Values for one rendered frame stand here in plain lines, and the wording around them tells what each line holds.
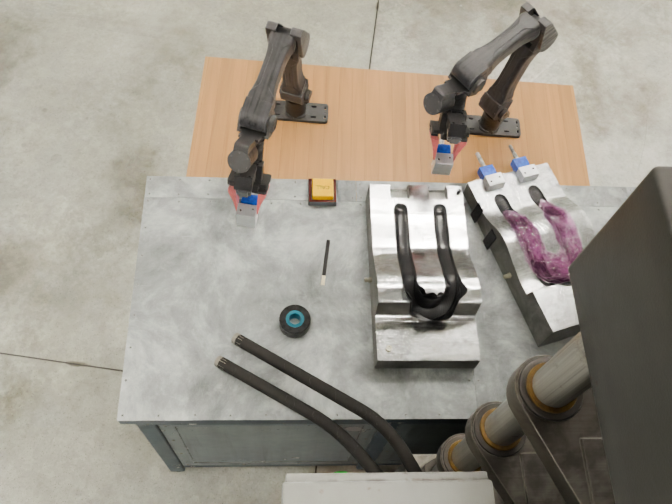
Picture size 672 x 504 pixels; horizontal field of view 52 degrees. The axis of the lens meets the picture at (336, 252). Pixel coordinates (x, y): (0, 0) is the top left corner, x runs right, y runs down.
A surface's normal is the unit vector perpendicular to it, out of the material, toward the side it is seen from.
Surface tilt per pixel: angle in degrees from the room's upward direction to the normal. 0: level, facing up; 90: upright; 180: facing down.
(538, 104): 0
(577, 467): 0
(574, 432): 0
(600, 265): 90
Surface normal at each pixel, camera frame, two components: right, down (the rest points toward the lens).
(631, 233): -1.00, -0.01
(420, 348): 0.07, -0.47
